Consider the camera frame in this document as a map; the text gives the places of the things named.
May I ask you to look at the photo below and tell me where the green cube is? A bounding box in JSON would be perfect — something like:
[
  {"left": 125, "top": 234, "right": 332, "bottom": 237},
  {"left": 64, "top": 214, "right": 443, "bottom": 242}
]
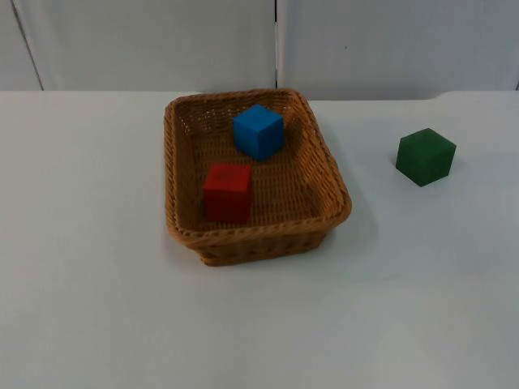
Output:
[{"left": 395, "top": 127, "right": 457, "bottom": 188}]

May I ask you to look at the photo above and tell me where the red cube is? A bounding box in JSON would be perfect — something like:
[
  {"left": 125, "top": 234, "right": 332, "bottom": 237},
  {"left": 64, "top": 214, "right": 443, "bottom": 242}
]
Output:
[{"left": 202, "top": 163, "right": 253, "bottom": 224}]

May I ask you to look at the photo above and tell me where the blue cube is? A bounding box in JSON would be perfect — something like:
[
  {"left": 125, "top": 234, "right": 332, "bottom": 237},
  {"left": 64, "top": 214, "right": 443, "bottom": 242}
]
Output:
[{"left": 233, "top": 104, "right": 285, "bottom": 162}]

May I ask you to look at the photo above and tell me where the pale brown wicker basket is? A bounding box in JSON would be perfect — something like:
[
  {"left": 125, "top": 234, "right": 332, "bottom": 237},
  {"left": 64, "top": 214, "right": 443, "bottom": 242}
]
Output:
[{"left": 163, "top": 88, "right": 353, "bottom": 268}]

